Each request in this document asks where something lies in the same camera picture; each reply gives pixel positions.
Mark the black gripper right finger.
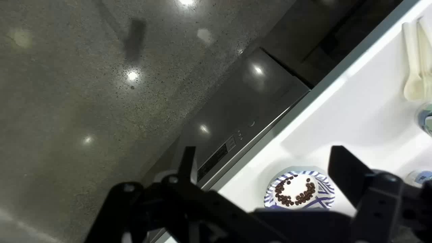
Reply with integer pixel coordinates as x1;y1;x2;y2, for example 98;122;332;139
328;146;432;243

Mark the blue patterned plate with beans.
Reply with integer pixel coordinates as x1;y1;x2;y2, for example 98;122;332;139
263;168;336;211

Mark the lidded patterned cup front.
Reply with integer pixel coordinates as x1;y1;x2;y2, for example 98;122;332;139
417;103;432;137

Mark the wooden spoon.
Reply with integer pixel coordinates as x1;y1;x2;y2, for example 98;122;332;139
402;23;424;101

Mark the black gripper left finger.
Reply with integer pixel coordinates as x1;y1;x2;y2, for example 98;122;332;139
84;146;287;243

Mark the stainless dishwasher front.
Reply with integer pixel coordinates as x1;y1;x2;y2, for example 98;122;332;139
147;46;312;191

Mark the small blue cylinder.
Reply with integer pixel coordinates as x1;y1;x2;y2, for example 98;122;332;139
406;170;432;186

